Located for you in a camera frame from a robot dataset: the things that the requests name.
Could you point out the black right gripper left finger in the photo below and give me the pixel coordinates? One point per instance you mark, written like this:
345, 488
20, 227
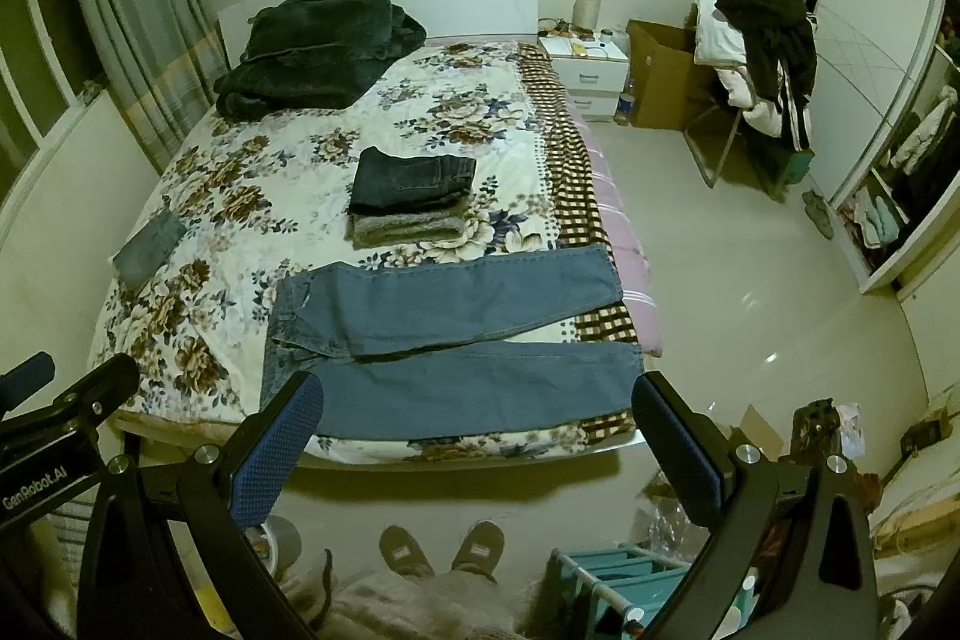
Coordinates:
133, 582

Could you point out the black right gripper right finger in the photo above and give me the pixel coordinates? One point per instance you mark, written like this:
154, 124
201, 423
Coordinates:
821, 583

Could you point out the blue denim jeans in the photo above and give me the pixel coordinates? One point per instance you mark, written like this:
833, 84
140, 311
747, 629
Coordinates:
443, 349

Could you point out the dark brown bag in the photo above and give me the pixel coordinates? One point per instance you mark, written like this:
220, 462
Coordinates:
815, 431

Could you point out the flat cardboard pieces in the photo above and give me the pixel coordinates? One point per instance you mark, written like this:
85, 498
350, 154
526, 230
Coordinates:
758, 431

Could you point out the small grey folded cloth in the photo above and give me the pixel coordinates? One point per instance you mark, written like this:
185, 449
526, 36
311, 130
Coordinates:
137, 261

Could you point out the teal drying rack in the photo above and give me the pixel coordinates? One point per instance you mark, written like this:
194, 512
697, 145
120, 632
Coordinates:
611, 593

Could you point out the floral bed blanket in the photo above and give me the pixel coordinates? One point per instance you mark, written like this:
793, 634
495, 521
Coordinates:
268, 199

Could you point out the left slipper foot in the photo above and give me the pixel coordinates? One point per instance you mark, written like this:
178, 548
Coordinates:
403, 554

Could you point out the slipper foot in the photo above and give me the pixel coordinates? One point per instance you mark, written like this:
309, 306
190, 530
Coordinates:
481, 550
403, 554

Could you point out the right slipper foot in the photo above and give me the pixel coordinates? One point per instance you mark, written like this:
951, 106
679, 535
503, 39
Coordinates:
481, 550

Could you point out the pink striped mattress pad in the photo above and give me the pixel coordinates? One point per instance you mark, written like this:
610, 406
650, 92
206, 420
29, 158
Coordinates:
630, 258

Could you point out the folded grey knit garment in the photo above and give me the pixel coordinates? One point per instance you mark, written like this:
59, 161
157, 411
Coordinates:
406, 228

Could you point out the grey slippers on floor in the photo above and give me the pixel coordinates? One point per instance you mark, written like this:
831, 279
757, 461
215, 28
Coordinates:
817, 211

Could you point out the folded dark jeans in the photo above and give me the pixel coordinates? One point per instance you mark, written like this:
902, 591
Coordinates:
389, 185

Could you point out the dark green fleece blanket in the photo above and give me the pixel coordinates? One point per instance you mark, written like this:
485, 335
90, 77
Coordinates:
315, 54

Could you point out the brown cardboard box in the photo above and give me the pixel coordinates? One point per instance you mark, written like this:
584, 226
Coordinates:
669, 88

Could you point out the black garment on chair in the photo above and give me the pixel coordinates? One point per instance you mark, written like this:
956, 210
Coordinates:
781, 62

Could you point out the chair with clothes pile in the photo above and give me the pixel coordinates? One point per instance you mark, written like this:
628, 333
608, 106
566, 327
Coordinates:
719, 46

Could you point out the white nightstand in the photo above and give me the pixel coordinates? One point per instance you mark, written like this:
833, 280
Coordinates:
593, 73

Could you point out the cylindrical beige lamp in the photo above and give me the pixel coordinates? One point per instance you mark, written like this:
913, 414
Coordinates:
585, 16

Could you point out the window frame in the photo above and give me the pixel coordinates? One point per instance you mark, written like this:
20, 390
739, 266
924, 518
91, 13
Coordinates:
50, 74

